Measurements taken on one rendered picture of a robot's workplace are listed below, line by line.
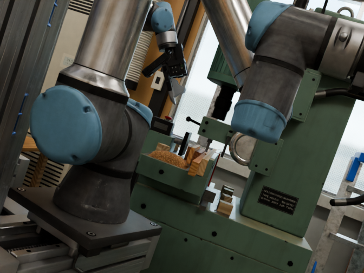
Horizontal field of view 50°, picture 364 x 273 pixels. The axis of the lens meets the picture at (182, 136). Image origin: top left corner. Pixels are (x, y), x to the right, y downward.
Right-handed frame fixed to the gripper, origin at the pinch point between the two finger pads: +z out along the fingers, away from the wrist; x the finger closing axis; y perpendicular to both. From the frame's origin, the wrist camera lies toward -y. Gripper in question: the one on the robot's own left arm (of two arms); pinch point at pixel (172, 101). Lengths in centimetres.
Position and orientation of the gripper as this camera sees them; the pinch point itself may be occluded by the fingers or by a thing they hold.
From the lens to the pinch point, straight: 142.2
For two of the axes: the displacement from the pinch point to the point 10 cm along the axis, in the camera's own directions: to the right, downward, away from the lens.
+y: 9.7, -1.8, -1.4
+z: 1.8, 9.8, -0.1
